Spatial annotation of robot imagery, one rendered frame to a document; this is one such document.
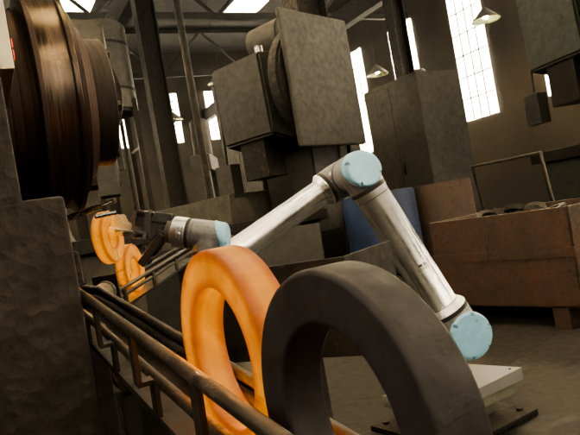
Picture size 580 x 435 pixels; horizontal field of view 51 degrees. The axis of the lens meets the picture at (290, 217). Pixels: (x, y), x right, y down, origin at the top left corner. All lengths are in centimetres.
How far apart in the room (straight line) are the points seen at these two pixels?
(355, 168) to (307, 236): 222
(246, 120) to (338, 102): 78
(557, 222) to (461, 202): 177
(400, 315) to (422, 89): 590
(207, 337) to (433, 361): 33
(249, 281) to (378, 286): 17
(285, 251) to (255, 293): 344
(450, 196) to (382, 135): 177
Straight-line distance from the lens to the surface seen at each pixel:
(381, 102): 653
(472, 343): 198
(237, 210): 534
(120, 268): 193
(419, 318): 32
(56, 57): 125
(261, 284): 47
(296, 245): 397
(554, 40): 630
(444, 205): 494
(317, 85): 503
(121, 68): 1052
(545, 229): 337
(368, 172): 187
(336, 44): 539
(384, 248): 100
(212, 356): 60
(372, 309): 31
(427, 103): 620
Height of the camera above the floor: 78
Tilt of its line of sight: level
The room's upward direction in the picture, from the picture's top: 10 degrees counter-clockwise
